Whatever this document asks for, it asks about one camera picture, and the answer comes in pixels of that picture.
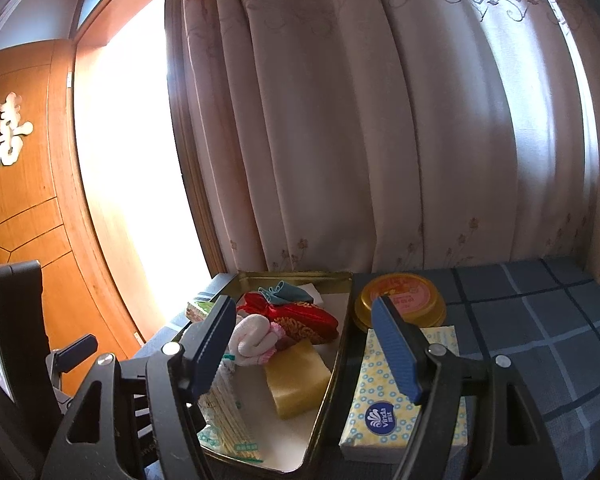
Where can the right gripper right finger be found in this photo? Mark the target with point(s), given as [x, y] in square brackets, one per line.
[507, 440]

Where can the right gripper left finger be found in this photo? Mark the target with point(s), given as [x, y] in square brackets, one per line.
[176, 376]

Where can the green white soft packet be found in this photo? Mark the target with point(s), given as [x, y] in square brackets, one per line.
[198, 310]

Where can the bag of cotton swabs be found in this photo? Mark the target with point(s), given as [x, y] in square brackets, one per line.
[227, 419]

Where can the white pink plush sock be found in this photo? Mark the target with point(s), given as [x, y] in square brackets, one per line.
[253, 341]

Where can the yellow sponge block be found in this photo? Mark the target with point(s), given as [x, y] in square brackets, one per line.
[297, 378]

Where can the red gold drawstring pouch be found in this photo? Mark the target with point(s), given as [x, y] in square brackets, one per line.
[300, 320]

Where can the teal green cloth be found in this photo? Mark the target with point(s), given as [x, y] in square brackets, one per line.
[285, 293]

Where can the yellow patterned tissue pack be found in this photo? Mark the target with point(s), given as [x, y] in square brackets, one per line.
[381, 420]

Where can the round gold orange tin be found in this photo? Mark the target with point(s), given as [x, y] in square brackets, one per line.
[416, 298]

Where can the gold metal tin tray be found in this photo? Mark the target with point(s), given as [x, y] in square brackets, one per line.
[289, 448]

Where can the blue plaid tablecloth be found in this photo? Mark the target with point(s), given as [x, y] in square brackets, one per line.
[543, 314]

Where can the orange wooden door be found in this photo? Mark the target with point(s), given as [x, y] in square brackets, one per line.
[96, 196]

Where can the white double happiness decoration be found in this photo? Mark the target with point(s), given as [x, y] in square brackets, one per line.
[12, 129]

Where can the pale pink floral curtain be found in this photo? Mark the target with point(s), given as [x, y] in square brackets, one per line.
[389, 135]

